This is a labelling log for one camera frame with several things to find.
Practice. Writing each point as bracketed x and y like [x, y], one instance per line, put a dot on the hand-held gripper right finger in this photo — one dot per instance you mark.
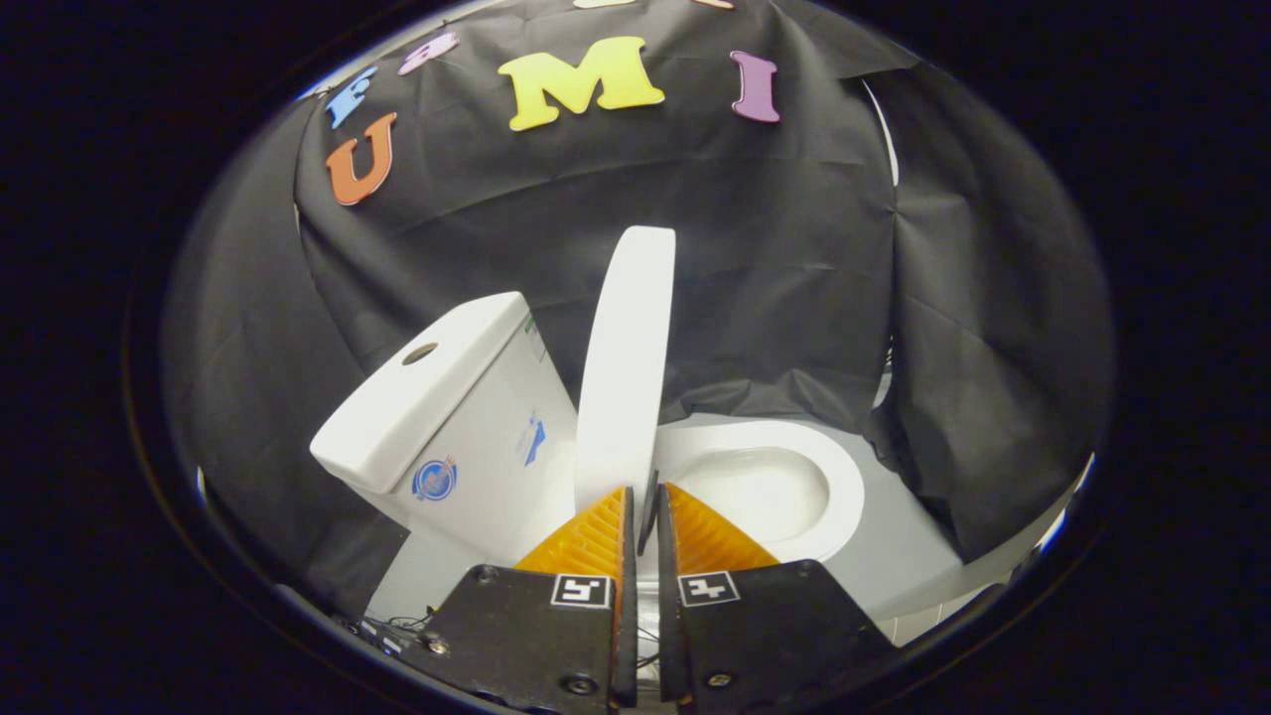
[765, 636]

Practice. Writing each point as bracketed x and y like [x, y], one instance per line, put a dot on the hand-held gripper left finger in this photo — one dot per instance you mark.
[526, 636]

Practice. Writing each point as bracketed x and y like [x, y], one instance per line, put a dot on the white toilet lid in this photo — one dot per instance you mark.
[626, 377]

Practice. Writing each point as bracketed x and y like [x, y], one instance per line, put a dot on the white toilet tank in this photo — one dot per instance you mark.
[467, 417]

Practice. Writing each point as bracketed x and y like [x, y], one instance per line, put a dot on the black backdrop cloth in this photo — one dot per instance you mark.
[775, 298]

